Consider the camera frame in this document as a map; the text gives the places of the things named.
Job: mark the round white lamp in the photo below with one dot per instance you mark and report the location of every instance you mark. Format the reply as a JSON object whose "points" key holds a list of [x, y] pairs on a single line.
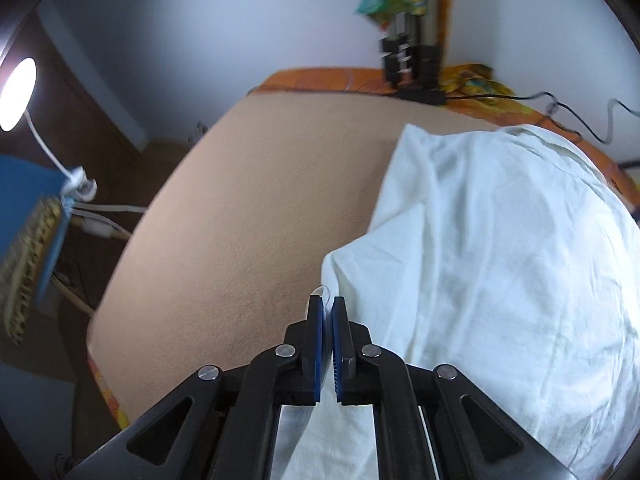
{"points": [[17, 90]]}

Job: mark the yellow crumpled cloth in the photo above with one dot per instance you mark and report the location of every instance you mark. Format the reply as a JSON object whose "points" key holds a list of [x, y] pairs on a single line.
{"points": [[470, 76]]}

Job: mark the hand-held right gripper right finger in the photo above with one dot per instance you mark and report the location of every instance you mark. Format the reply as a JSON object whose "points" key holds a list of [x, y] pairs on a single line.
{"points": [[340, 345]]}

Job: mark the white shirt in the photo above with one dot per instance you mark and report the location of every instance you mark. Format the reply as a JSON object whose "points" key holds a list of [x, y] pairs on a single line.
{"points": [[500, 260]]}

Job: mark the orange printed bedsheet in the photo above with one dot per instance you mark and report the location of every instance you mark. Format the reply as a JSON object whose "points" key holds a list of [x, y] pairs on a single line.
{"points": [[325, 79]]}

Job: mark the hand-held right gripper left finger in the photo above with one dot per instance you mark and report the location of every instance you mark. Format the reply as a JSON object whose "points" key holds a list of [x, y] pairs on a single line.
{"points": [[316, 340]]}

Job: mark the blue woven chair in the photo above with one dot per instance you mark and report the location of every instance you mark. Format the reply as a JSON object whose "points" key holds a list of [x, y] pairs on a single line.
{"points": [[25, 220]]}

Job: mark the grey tripod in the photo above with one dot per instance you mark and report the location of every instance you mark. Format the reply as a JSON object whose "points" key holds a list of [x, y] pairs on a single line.
{"points": [[400, 55]]}

